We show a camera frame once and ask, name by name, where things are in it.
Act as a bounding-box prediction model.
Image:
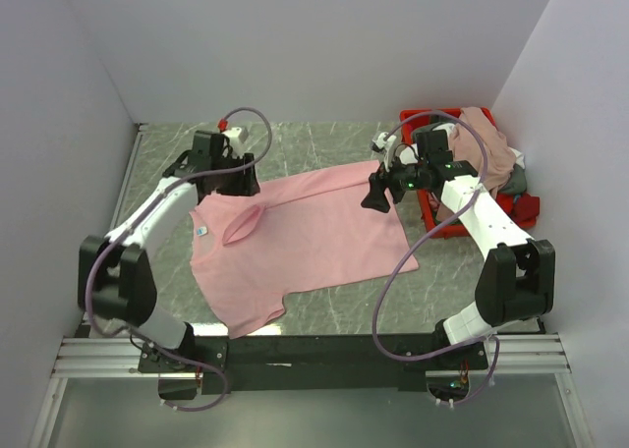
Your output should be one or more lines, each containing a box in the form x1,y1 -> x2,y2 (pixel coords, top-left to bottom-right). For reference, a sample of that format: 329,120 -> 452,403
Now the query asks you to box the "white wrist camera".
371,132 -> 401,171
217,118 -> 249,157

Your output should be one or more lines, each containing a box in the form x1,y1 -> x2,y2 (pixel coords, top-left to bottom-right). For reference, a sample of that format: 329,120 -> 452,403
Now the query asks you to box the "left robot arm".
78,127 -> 260,371

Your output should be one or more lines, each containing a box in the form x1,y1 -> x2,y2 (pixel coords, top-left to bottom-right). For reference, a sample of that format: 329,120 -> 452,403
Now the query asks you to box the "pink t shirt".
190,160 -> 410,339

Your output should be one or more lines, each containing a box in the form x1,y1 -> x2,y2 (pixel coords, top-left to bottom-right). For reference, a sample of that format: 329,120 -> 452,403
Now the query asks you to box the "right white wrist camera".
371,132 -> 401,171

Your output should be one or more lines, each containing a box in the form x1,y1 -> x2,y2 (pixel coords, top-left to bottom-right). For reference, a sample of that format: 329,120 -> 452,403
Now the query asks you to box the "beige t shirt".
429,107 -> 516,198

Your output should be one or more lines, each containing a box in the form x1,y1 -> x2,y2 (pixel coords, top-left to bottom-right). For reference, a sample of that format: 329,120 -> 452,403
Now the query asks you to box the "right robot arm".
361,130 -> 555,368

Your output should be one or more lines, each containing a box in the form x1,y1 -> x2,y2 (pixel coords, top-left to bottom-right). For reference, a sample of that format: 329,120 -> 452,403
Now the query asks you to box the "aluminium frame rail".
48,123 -> 574,448

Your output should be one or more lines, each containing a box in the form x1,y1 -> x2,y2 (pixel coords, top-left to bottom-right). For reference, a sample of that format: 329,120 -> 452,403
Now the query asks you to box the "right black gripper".
361,149 -> 429,214

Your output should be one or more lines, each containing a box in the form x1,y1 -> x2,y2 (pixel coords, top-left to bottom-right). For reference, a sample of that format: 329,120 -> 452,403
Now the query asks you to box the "white t shirt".
427,122 -> 526,169

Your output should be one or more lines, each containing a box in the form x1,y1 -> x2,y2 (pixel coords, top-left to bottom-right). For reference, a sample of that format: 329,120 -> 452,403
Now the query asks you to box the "red garment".
495,193 -> 541,230

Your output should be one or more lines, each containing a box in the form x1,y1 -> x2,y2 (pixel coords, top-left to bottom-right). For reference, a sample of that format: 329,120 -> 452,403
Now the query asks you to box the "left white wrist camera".
217,118 -> 249,157

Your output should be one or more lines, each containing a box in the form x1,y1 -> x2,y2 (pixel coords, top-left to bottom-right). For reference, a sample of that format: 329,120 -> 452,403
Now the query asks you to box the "black base beam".
138,335 -> 489,400

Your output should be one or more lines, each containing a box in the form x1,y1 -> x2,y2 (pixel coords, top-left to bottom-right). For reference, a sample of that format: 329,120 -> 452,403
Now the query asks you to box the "red plastic bin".
398,106 -> 542,241

